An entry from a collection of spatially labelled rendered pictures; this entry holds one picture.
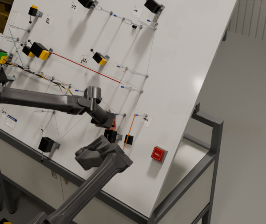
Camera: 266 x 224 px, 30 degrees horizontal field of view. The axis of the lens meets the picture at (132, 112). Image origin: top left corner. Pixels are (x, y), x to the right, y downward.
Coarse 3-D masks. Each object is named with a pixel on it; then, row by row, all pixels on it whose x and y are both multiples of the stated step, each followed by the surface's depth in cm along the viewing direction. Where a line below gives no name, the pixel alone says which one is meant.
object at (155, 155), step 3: (156, 147) 215; (153, 150) 215; (156, 150) 214; (159, 150) 213; (162, 150) 213; (153, 153) 215; (156, 153) 214; (159, 153) 213; (162, 153) 213; (153, 156) 215; (156, 156) 214; (159, 156) 213; (162, 156) 213; (156, 159) 214; (159, 159) 213
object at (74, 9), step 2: (72, 2) 245; (74, 2) 244; (76, 2) 244; (72, 4) 245; (74, 4) 244; (76, 4) 244; (78, 4) 243; (72, 6) 245; (74, 6) 244; (76, 6) 244; (78, 6) 243; (70, 8) 246; (72, 8) 245; (74, 8) 244; (76, 8) 244; (70, 10) 245; (72, 10) 245; (74, 10) 244; (76, 10) 244; (76, 12) 243
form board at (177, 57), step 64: (64, 0) 248; (128, 0) 229; (192, 0) 213; (64, 64) 246; (128, 64) 227; (192, 64) 211; (0, 128) 265; (64, 128) 244; (128, 128) 226; (128, 192) 224
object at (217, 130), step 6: (198, 108) 253; (192, 114) 254; (198, 114) 252; (204, 114) 252; (198, 120) 254; (204, 120) 251; (210, 120) 248; (216, 120) 248; (222, 120) 248; (210, 126) 250; (216, 126) 248; (222, 126) 250; (216, 132) 250; (216, 138) 252; (210, 144) 257; (216, 144) 255; (210, 150) 260; (216, 150) 257
